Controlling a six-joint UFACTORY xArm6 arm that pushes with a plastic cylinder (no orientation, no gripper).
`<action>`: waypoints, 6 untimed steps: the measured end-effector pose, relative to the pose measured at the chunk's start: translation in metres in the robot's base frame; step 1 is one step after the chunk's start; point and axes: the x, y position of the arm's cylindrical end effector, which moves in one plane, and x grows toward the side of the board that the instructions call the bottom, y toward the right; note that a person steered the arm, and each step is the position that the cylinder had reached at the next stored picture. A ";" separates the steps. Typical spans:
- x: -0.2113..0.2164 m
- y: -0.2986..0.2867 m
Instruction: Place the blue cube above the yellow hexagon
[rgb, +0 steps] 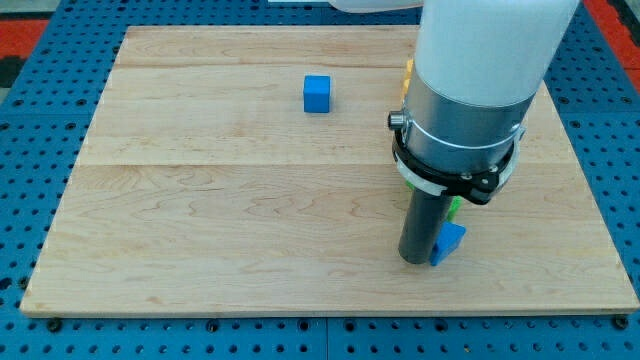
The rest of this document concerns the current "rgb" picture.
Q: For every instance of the yellow hexagon block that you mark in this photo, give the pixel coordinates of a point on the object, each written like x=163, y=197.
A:
x=407, y=78

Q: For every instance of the blue triangular block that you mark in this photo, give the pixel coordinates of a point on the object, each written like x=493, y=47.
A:
x=448, y=240

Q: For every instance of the blue cube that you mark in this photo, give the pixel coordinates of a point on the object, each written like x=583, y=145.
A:
x=316, y=94

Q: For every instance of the light wooden board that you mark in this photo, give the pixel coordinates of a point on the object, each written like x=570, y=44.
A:
x=203, y=189

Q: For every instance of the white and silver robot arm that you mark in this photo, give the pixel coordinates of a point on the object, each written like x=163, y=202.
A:
x=478, y=64

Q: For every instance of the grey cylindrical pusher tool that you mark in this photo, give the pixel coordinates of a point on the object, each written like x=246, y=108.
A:
x=423, y=222

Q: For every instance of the green block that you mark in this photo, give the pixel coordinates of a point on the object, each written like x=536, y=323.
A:
x=455, y=204

